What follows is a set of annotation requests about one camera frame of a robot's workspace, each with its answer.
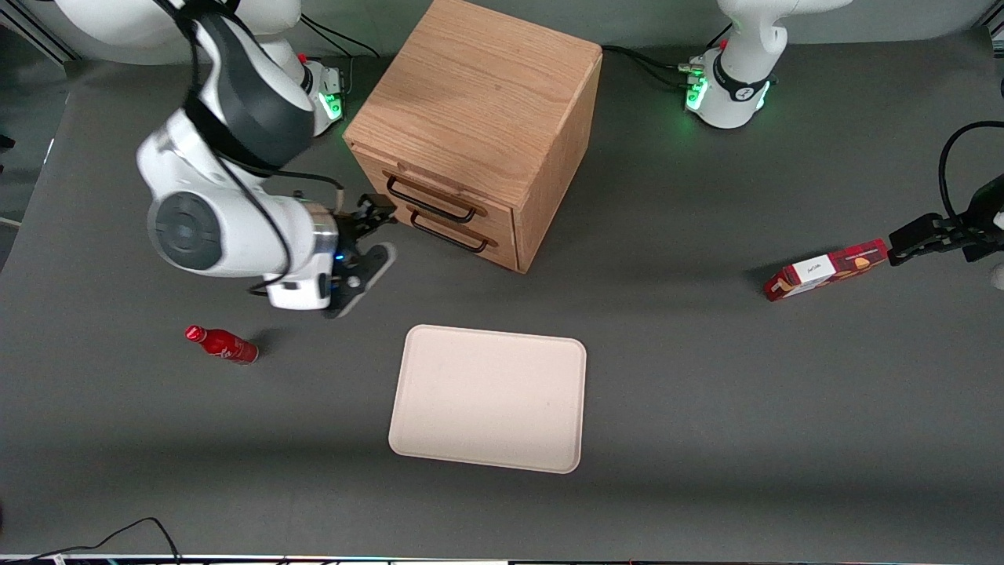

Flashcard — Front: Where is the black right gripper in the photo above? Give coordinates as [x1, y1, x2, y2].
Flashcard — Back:
[329, 193, 398, 272]

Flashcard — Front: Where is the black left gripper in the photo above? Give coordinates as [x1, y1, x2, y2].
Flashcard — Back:
[888, 174, 1004, 268]

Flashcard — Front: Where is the wooden drawer with long handle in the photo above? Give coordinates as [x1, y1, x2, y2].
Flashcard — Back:
[349, 144, 515, 239]

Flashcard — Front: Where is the wooden drawer cabinet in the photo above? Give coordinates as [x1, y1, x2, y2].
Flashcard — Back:
[343, 0, 603, 274]

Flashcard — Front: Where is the red tartan cookie box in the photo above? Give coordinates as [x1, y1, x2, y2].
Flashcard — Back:
[763, 239, 890, 303]

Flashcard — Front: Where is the red bottle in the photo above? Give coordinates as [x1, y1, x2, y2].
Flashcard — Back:
[184, 325, 260, 366]

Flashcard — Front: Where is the beige rectangular tray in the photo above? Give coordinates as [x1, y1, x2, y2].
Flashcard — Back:
[388, 324, 587, 475]

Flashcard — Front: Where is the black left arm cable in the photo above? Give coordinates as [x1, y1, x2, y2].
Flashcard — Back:
[937, 121, 1004, 222]

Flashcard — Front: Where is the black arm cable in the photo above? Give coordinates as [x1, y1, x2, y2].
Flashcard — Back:
[157, 0, 347, 297]
[937, 121, 1004, 222]

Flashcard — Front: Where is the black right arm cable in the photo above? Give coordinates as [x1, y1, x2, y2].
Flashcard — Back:
[157, 0, 347, 297]

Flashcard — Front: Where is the wooden drawer with short handle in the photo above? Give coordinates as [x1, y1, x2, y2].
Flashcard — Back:
[369, 184, 519, 273]

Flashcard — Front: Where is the black right base cable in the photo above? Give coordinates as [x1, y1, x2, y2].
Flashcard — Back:
[298, 14, 382, 60]

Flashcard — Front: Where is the black base cable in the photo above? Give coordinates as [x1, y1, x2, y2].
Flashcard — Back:
[298, 14, 382, 60]
[624, 53, 699, 89]
[602, 44, 695, 73]

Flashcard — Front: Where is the black left base cable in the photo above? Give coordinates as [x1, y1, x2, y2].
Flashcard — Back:
[602, 44, 695, 73]
[624, 53, 699, 89]

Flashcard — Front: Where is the thin black table cable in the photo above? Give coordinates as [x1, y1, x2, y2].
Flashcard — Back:
[27, 516, 183, 565]

